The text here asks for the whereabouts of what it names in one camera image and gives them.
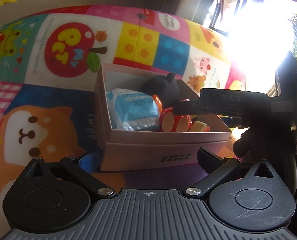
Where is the hello kitty camera toy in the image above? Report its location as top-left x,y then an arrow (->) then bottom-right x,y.
188,121 -> 210,133

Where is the red hooded doll keychain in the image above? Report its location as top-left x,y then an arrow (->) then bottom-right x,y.
152,95 -> 192,132

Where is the black plush toy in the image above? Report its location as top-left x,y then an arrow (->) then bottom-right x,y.
139,73 -> 179,109

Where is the blue wet wipes packet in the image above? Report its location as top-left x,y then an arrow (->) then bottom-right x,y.
106,88 -> 159,131

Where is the brown gloved right hand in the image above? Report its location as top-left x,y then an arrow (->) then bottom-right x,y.
233,126 -> 297,160

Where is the pink cardboard box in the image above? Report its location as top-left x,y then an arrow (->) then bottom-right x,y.
94,63 -> 231,172

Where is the colourful cartoon play mat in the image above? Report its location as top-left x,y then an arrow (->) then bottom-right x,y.
0,5 -> 246,237

